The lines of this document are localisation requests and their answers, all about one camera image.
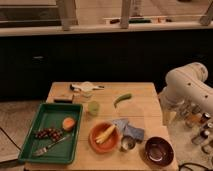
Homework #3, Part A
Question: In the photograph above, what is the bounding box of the green chili pepper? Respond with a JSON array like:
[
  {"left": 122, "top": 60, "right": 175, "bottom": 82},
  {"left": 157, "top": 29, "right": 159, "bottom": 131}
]
[{"left": 114, "top": 93, "right": 132, "bottom": 108}]

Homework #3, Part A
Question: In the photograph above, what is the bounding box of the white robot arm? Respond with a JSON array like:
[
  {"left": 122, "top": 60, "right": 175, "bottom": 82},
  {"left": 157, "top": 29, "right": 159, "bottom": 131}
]
[{"left": 158, "top": 62, "right": 213, "bottom": 126}]

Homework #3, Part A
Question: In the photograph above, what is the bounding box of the small metal cup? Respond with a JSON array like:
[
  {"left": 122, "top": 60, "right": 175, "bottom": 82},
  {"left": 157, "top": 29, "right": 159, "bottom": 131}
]
[{"left": 121, "top": 136, "right": 136, "bottom": 151}]

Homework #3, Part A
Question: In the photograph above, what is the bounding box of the green plastic cup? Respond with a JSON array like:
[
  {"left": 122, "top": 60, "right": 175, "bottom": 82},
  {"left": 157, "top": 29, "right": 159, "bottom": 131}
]
[{"left": 88, "top": 101, "right": 100, "bottom": 116}]

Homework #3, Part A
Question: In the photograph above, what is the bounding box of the spice jar rack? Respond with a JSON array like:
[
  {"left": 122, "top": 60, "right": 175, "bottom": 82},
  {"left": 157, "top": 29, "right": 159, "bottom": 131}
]
[{"left": 177, "top": 102, "right": 213, "bottom": 149}]

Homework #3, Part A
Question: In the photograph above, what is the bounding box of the dark purple bowl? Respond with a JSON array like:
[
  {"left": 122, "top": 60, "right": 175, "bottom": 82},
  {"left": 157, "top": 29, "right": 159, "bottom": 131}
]
[{"left": 145, "top": 137, "right": 174, "bottom": 167}]

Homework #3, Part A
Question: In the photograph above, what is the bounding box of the blue cloth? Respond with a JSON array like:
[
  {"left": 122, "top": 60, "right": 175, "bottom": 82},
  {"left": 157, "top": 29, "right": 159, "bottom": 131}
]
[{"left": 112, "top": 118, "right": 144, "bottom": 142}]

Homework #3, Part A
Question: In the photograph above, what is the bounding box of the orange fruit half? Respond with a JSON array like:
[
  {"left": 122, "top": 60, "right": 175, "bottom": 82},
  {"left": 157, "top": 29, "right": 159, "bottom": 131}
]
[{"left": 62, "top": 117, "right": 76, "bottom": 131}]

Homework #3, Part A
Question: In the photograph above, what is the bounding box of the green plastic tray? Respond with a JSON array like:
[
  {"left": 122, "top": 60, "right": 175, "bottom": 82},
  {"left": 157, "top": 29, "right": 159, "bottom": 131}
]
[{"left": 18, "top": 103, "right": 83, "bottom": 164}]

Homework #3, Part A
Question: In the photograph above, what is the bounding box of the bunch of dark grapes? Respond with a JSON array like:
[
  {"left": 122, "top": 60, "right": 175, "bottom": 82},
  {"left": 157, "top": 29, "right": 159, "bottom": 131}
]
[{"left": 35, "top": 128, "right": 63, "bottom": 142}]

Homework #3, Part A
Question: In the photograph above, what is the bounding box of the metal fork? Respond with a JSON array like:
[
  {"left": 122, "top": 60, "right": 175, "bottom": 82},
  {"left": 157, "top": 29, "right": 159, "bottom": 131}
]
[{"left": 33, "top": 135, "right": 71, "bottom": 156}]

